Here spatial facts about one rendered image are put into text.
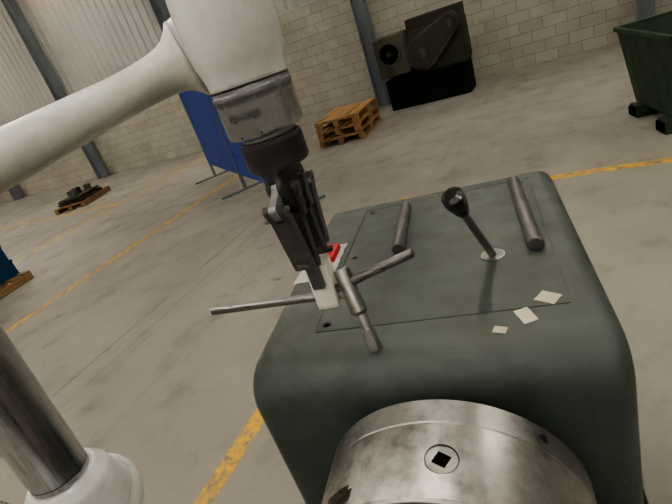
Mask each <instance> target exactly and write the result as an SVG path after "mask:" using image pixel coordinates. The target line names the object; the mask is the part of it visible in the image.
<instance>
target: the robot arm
mask: <svg viewBox="0 0 672 504"><path fill-rule="evenodd" d="M165 2H166V5H167V7H168V10H169V13H170V16H171V17H170V18H169V19H168V20H167V21H165V22H164V23H163V32H162V37H161V39H160V42H159V43H158V45H157V46H156V47H155V48H154V49H153V50H152V51H151V52H150V53H148V54H147V55H146V56H144V57H143V58H141V59H140V60H138V61H137V62H135V63H134V64H132V65H130V66H128V67H127V68H125V69H123V70H121V71H120V72H118V73H116V74H114V75H112V76H110V77H108V78H106V79H104V80H102V81H100V82H98V83H95V84H93V85H91V86H89V87H86V88H84V89H82V90H80V91H78V92H75V93H73V94H71V95H69V96H67V97H64V98H62V99H60V100H58V101H55V102H53V103H51V104H49V105H47V106H44V107H42V108H40V109H38V110H36V111H33V112H31V113H29V114H27V115H25V116H22V117H20V118H18V119H16V120H14V121H11V122H9V123H7V124H5V125H3V126H0V194H2V193H4V192H5V191H7V190H9V189H11V188H12V187H14V186H16V185H17V184H19V183H21V182H23V181H24V180H26V179H28V178H29V177H31V176H33V175H34V174H36V173H38V172H40V171H41V170H43V169H45V168H46V167H48V166H50V165H52V164H53V163H55V162H57V161H58V160H60V159H62V158H63V157H65V156H67V155H68V154H70V153H72V152H74V151H75V150H77V149H79V148H80V147H82V146H84V145H85V144H87V143H89V142H91V141H92V140H94V139H96V138H97V137H99V136H101V135H102V134H104V133H106V132H108V131H109V130H111V129H113V128H114V127H116V126H118V125H120V124H121V123H123V122H125V121H126V120H128V119H130V118H132V117H133V116H135V115H137V114H139V113H141V112H142V111H144V110H146V109H148V108H150V107H152V106H154V105H155V104H157V103H159V102H161V101H163V100H165V99H167V98H169V97H172V96H174V95H176V94H179V93H182V92H185V91H198V92H201V93H204V94H206V95H211V96H212V99H213V104H214V106H215V107H216V109H217V111H218V114H219V116H220V119H221V121H222V124H223V126H224V128H225V131H226V133H227V136H228V138H229V140H230V141H231V142H233V143H239V142H243V143H242V144H241V146H240V151H241V154H242V156H243V159H244V161H245V164H246V166H247V169H248V171H249V173H250V174H252V175H254V176H261V177H262V178H263V179H264V184H265V189H266V193H267V195H268V196H269V198H270V203H269V206H268V207H263V208H262V214H263V216H264V218H265V219H266V220H267V221H268V222H269V223H270V224H271V226H272V227H273V229H274V231H275V233H276V235H277V237H278V239H279V241H280V243H281V245H282V246H283V248H284V250H285V252H286V254H287V256H288V258H289V260H290V262H291V264H292V266H293V267H294V269H295V271H302V270H304V271H305V273H306V276H307V278H308V281H309V284H310V286H311V289H312V292H313V294H314V297H315V300H316V302H317V305H318V307H319V309H320V310H322V309H329V308H337V307H340V305H341V303H340V301H339V299H343V297H344V296H343V294H342V292H339V293H337V292H336V289H335V287H334V285H335V284H337V283H338V282H337V280H336V278H335V276H334V272H335V270H334V268H333V265H332V262H331V259H330V257H329V254H328V253H326V252H332V251H333V245H328V246H327V244H326V242H329V240H330V238H329V234H328V231H327V227H326V223H325V220H324V216H323V212H322V209H321V205H320V201H319V197H318V194H317V190H316V186H315V179H314V173H313V171H312V170H307V171H304V169H303V166H302V164H301V163H300V162H301V161H302V160H304V159H305V158H306V157H307V156H308V154H309V150H308V147H307V144H306V141H305V138H304V135H303V132H302V129H301V127H299V126H298V125H294V123H296V122H297V121H299V120H300V119H301V118H302V110H301V107H300V104H299V101H298V98H297V95H296V93H295V90H294V87H293V84H292V81H291V80H292V78H291V75H290V74H289V72H288V70H287V69H288V68H287V65H286V61H285V55H284V40H283V35H282V32H281V28H280V24H279V20H278V16H277V13H276V10H275V7H274V4H273V1H272V0H165ZM0 455H1V456H2V458H3V459H4V460H5V461H6V463H7V464H8V465H9V467H10V468H11V469H12V470H13V472H14V473H15V474H16V476H17V477H18V478H19V479H20V481H21V482H22V483H23V485H24V486H25V487H26V488H27V490H28V492H27V494H26V498H25V502H24V504H143V499H144V491H143V483H142V479H141V476H140V473H139V471H138V470H137V468H136V466H135V465H134V464H133V463H132V462H131V461H130V460H129V459H128V458H126V457H124V456H122V455H119V454H116V453H106V452H105V451H104V450H102V449H98V448H83V447H82V445H81V444H80V442H79V441H78V439H77V438H76V436H75V435H74V433H73V432H72V430H71V429H70V427H69V426H68V424H67V423H66V421H65V420H64V419H63V417H62V416H61V414H60V413H59V411H58V410H57V408H56V407H55V405H54V404H53V402H52V401H51V399H50V398H49V396H48V395H47V393H46V392H45V390H44V389H43V387H42V386H41V384H40V383H39V382H38V380H37V379H36V377H35V376H34V374H33V373H32V371H31V370H30V368H29V367H28V365H27V364H26V362H25V361H24V359H23V358H22V356H21V355H20V353H19V352H18V350H17V349H16V347H15V346H14V344H13V343H12V342H11V340H10V339H9V337H8V336H7V334H6V333H5V331H4V330H3V328H2V327H1V325H0Z"/></svg>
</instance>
